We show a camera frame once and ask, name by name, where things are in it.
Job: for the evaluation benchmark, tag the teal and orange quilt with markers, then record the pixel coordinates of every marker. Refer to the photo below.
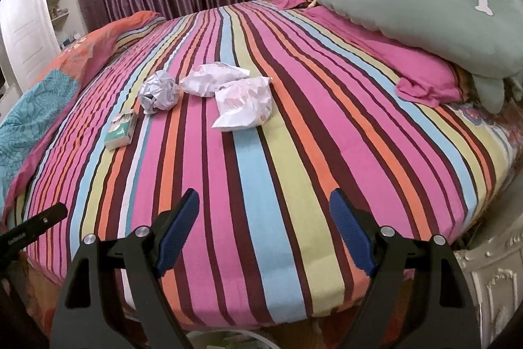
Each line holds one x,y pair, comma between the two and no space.
41,99

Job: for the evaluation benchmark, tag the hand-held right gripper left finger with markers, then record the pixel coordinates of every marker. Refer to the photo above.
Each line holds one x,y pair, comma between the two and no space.
175,230

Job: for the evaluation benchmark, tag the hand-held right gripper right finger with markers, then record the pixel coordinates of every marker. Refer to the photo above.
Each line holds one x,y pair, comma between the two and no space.
351,230

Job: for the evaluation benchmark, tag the green dog-shaped pillow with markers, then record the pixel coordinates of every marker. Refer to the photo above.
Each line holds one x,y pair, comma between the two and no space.
429,18

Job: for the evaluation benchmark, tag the plain white plastic bag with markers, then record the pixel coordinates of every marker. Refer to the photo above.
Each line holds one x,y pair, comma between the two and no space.
212,79

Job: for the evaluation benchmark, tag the small green white box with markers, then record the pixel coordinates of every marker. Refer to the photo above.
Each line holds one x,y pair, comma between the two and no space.
120,132

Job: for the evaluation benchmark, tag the pink printed white bag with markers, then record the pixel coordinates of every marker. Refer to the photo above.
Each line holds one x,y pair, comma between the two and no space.
245,103

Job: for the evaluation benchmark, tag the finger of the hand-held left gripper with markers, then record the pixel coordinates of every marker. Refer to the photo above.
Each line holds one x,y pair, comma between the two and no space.
41,221

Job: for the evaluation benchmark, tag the small paper ball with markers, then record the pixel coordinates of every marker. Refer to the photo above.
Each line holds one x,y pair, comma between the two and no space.
159,91

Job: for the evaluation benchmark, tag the large pink pillow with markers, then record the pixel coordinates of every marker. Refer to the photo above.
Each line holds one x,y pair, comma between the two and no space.
408,67

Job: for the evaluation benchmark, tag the white plastic mesh basket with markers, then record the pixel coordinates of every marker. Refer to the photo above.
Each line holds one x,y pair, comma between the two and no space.
229,341

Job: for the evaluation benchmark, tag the floral patterned mattress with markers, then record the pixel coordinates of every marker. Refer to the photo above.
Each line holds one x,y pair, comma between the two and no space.
502,152

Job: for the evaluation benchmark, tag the carved cream nightstand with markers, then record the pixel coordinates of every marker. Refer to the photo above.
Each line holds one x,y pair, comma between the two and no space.
494,283

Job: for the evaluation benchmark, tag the white wardrobe with shelves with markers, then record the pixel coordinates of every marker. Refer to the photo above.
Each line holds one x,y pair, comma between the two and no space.
28,26

